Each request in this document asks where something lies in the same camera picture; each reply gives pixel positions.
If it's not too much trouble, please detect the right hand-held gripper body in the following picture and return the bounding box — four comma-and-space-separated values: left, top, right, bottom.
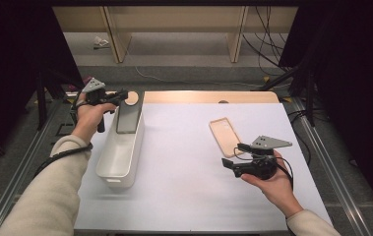
232, 135, 293, 181

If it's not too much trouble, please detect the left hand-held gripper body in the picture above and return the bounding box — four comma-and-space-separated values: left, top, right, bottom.
81, 77, 117, 134

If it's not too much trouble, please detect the peach phone case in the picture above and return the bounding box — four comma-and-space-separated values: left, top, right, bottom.
209, 117, 245, 159

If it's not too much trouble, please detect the white plastic bin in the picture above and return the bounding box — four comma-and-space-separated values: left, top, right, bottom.
94, 104, 146, 189

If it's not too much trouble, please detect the person's left hand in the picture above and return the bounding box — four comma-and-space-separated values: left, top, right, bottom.
71, 92, 118, 145

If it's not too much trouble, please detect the person's right hand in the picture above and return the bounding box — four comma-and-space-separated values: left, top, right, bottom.
240, 149, 305, 219

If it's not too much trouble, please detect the white table mat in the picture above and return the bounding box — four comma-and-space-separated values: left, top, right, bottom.
74, 102, 333, 232

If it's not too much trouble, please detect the crumpled white paper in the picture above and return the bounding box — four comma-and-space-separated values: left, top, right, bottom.
93, 35, 110, 51

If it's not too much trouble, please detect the black metal stand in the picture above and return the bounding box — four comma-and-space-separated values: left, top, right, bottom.
35, 70, 104, 132
259, 63, 317, 128

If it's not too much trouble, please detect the light wooden shelf unit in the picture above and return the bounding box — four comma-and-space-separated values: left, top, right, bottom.
51, 5, 299, 64

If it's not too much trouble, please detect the black curtain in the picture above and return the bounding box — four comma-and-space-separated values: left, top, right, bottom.
279, 0, 373, 210
0, 0, 84, 171

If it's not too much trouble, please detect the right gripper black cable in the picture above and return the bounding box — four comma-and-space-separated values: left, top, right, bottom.
232, 147, 295, 192

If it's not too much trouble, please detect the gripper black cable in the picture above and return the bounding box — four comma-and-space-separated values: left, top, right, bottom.
33, 92, 93, 180
232, 147, 295, 192

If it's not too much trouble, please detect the black floor cable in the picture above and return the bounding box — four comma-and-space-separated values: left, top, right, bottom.
286, 107, 331, 166

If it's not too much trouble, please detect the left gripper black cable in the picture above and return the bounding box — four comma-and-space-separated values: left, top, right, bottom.
33, 92, 93, 180

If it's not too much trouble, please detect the metal floor rail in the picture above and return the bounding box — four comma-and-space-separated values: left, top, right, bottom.
0, 97, 64, 236
290, 97, 373, 236

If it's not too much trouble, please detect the bundle of black cables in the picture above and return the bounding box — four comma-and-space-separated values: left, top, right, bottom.
242, 5, 291, 77

